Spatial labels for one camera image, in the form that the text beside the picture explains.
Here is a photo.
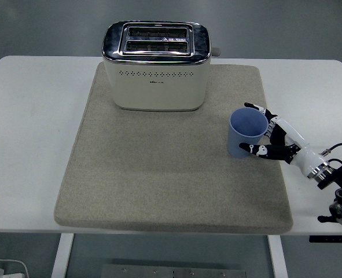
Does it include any white table leg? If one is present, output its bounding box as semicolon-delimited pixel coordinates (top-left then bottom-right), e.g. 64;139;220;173
50;233;75;278
267;235;289;278

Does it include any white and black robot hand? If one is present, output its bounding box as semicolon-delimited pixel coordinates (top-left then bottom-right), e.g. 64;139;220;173
238;102;323;176

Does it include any black table control panel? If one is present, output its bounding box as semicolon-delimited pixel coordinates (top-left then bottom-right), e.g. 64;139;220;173
308;235;342;243

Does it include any cream and chrome toaster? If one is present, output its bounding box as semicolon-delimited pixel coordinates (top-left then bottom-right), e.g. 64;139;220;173
101;20;222;112

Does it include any blue plastic cup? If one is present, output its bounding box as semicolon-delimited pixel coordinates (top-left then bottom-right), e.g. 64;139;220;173
227;107;269;159

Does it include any white power strip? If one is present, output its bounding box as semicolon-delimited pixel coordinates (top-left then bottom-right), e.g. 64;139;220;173
0;259;30;278

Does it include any beige fabric mat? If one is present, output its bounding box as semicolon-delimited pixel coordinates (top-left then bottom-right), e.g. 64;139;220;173
53;63;294;234

